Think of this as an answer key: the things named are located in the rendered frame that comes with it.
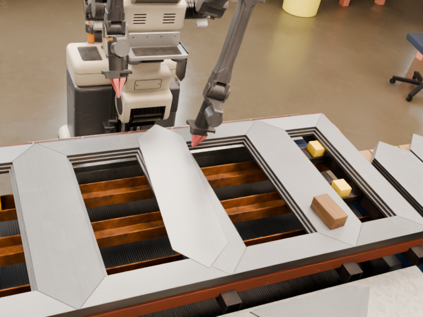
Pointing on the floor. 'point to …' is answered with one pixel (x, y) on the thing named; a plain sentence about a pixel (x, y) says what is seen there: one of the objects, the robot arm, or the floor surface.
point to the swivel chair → (416, 39)
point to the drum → (301, 7)
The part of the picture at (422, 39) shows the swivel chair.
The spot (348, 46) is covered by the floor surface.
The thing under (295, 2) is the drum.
